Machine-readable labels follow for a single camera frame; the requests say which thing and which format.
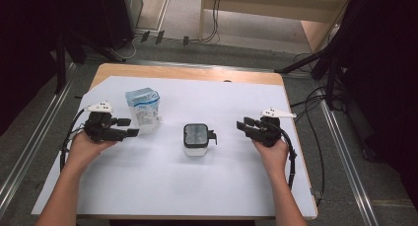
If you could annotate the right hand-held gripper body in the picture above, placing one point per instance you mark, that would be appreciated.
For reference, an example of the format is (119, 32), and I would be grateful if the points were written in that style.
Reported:
(269, 132)

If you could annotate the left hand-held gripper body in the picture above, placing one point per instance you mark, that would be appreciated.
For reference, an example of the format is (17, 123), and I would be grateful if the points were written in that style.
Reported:
(98, 129)

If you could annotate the clear container with black lid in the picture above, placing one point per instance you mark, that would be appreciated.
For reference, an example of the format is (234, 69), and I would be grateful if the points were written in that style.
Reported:
(196, 137)

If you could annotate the person's left hand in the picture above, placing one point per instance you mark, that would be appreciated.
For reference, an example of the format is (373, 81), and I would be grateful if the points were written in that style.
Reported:
(87, 152)

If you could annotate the person's right hand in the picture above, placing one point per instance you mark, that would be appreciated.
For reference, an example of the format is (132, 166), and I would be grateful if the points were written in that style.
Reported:
(274, 158)

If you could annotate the black table grommet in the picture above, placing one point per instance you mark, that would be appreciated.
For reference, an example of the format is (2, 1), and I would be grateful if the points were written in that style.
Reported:
(227, 81)

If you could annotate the black metal stand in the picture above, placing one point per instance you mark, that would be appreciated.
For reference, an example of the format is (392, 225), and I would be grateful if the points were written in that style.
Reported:
(60, 64)

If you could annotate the white paper sheet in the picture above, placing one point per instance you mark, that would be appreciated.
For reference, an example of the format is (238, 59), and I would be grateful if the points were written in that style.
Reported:
(197, 186)

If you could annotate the black tripod stand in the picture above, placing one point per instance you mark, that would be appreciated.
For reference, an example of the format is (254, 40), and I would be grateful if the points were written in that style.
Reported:
(328, 58)

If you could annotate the dark cabinet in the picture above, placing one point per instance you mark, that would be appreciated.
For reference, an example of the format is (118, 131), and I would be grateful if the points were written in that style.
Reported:
(118, 15)

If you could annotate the light wooden shelf unit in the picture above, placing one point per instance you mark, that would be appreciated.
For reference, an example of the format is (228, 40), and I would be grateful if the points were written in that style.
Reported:
(263, 9)

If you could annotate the metal floor rail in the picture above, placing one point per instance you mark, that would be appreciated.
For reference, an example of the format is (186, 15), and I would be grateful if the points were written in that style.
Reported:
(29, 150)
(348, 160)
(197, 65)

